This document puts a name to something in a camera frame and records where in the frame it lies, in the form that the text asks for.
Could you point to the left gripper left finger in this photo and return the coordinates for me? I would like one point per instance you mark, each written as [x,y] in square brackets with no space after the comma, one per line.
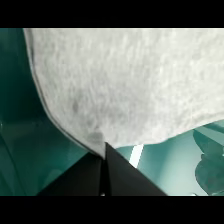
[80,178]

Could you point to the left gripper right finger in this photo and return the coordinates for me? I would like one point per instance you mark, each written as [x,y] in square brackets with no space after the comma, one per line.
[128,178]

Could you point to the grey garment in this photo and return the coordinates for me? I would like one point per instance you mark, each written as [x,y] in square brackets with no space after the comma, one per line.
[126,83]

